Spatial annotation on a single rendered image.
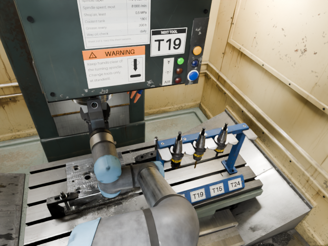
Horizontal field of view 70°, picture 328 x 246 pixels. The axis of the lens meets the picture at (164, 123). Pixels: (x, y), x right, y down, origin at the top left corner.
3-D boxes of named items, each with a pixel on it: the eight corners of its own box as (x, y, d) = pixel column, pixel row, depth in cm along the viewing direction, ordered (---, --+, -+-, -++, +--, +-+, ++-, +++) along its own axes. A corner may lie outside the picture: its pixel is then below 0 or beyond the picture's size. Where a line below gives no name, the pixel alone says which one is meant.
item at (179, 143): (178, 144, 104) (180, 133, 100) (184, 151, 101) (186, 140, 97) (170, 148, 102) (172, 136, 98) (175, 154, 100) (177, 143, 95)
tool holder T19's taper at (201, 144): (201, 139, 107) (203, 129, 103) (207, 146, 105) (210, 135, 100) (193, 142, 106) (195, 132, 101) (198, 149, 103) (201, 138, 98)
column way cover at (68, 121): (132, 125, 161) (129, 53, 127) (57, 138, 147) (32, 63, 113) (130, 120, 164) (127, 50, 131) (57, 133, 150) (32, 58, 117)
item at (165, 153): (174, 159, 100) (174, 158, 99) (162, 162, 98) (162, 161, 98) (168, 148, 105) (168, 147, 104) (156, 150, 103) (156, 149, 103)
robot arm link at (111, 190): (133, 195, 81) (133, 176, 73) (99, 201, 78) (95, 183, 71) (130, 176, 86) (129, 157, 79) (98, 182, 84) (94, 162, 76)
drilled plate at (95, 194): (131, 190, 118) (131, 184, 114) (70, 207, 109) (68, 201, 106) (121, 157, 134) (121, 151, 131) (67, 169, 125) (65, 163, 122)
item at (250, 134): (258, 139, 113) (259, 137, 112) (250, 141, 111) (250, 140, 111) (250, 129, 118) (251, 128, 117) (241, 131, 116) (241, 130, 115)
